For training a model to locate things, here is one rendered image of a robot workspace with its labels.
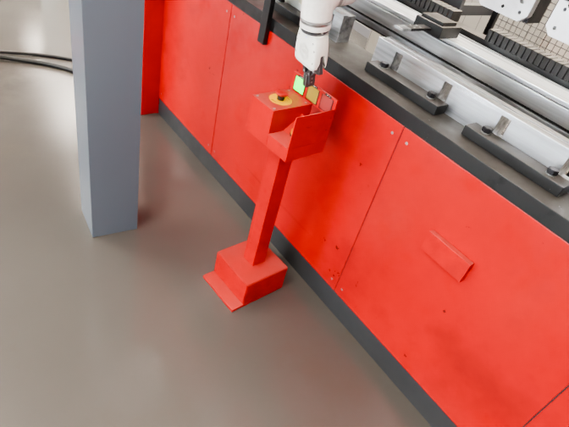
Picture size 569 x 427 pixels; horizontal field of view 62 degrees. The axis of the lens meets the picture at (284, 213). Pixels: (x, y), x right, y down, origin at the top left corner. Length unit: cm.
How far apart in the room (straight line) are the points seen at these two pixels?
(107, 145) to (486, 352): 139
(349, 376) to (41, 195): 147
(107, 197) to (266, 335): 80
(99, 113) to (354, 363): 124
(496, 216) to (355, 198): 50
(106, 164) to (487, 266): 131
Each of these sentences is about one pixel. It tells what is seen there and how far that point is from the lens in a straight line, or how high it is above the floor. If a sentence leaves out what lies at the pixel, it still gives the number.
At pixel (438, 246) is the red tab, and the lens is 143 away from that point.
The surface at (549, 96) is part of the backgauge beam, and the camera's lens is 165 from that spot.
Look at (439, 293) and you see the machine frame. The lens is 151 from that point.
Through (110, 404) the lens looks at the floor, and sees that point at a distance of 160.
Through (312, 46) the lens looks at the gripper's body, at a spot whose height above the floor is 99.
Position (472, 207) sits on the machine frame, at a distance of 136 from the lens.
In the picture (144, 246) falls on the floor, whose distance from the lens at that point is 201.
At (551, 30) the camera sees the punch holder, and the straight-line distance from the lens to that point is 134.
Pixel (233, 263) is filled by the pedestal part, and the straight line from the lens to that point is 181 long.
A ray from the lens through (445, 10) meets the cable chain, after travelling 199.
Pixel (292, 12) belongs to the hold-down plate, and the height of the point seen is 91.
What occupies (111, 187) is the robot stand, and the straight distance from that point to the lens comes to 191.
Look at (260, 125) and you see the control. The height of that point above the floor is 71.
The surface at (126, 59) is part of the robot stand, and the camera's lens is 166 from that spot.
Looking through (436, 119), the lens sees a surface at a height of 87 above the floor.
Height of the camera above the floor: 141
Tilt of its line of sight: 38 degrees down
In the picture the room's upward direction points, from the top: 16 degrees clockwise
